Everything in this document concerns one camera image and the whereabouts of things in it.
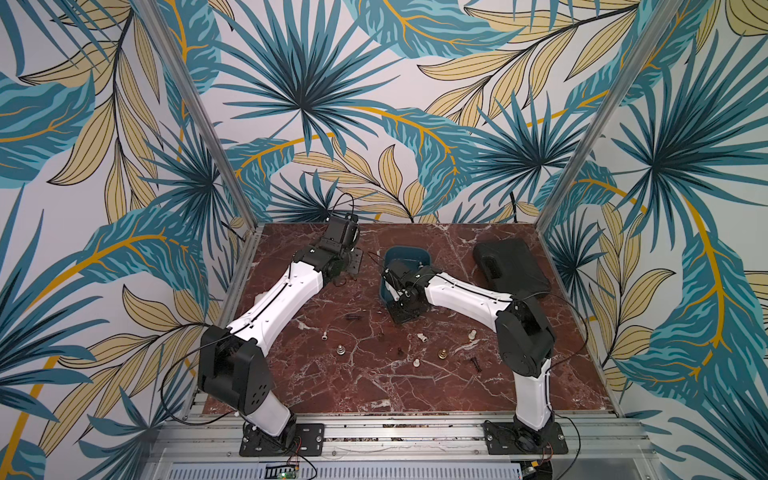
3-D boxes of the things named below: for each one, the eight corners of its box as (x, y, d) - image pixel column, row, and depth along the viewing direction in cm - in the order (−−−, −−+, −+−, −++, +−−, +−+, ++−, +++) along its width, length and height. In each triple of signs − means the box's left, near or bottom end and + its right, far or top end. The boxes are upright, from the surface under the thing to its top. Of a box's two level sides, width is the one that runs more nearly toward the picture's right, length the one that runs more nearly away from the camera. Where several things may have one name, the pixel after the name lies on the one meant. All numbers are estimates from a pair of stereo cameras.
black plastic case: (483, 295, 102) (489, 286, 97) (472, 248, 115) (476, 238, 110) (542, 296, 102) (551, 286, 97) (525, 249, 115) (531, 238, 110)
